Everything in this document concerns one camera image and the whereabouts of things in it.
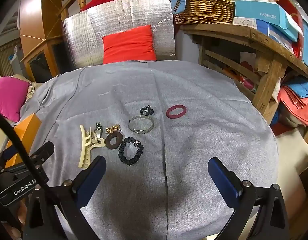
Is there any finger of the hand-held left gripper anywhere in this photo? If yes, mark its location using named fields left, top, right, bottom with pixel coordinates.
left=28, top=141, right=55, bottom=165
left=0, top=144, right=19, bottom=166

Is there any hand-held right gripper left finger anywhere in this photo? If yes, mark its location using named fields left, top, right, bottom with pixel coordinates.
left=23, top=155, right=107, bottom=240

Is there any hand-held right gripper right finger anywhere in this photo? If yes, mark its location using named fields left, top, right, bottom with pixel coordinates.
left=208, top=157, right=292, bottom=240

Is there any cream hair claw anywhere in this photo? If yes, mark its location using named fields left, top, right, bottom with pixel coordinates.
left=78, top=124, right=106, bottom=169

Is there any orange box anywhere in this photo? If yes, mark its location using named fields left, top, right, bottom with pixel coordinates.
left=5, top=113, right=42, bottom=168

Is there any black scrunchie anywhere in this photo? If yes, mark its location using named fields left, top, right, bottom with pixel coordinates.
left=118, top=137, right=144, bottom=166

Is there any brown scrunchie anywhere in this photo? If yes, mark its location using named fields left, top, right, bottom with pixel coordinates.
left=105, top=132, right=123, bottom=150

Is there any silver hair clip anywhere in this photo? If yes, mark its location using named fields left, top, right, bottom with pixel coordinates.
left=94, top=122, right=103, bottom=140

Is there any gold hair clip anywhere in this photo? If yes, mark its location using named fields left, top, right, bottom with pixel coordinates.
left=105, top=124, right=121, bottom=134

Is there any silver bangle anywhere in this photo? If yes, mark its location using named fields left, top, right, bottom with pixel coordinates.
left=128, top=115, right=155, bottom=134

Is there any maroon bangle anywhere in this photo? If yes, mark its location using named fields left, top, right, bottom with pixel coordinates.
left=166, top=104, right=188, bottom=119

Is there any black and white hair tie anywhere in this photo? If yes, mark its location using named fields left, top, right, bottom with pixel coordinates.
left=140, top=106, right=154, bottom=118

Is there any person's left hand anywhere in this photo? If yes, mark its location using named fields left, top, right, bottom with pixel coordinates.
left=1, top=200, right=29, bottom=240

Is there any grey cloth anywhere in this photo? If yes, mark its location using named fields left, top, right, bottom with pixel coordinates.
left=19, top=60, right=280, bottom=240

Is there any pink cushion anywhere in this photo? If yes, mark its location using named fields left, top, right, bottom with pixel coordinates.
left=0, top=77, right=30, bottom=123

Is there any floral cloth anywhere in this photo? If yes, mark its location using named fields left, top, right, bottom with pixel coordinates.
left=25, top=81, right=38, bottom=101

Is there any stack of folded cloths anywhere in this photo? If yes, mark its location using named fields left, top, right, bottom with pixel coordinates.
left=278, top=76, right=308, bottom=127

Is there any silver foil mat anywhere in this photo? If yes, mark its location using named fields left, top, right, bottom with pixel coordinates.
left=62, top=0, right=176, bottom=69

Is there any wooden cabinet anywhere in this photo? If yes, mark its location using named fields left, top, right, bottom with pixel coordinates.
left=18, top=0, right=71, bottom=82

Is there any red cushion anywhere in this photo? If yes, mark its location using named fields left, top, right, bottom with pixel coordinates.
left=102, top=25, right=157, bottom=64

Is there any wooden table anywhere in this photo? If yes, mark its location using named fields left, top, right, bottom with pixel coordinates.
left=179, top=24, right=308, bottom=126

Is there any white patterned box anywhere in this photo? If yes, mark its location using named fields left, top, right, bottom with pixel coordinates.
left=232, top=17, right=269, bottom=30

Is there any red bag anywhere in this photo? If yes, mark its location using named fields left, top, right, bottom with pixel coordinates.
left=276, top=0, right=308, bottom=61

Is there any wicker basket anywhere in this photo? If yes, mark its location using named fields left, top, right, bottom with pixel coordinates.
left=173, top=0, right=236, bottom=25

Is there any blue cardboard box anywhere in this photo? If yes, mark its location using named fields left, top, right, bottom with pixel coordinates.
left=233, top=0, right=305, bottom=42

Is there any thick black cable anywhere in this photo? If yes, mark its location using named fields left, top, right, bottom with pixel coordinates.
left=0, top=110, right=57, bottom=198

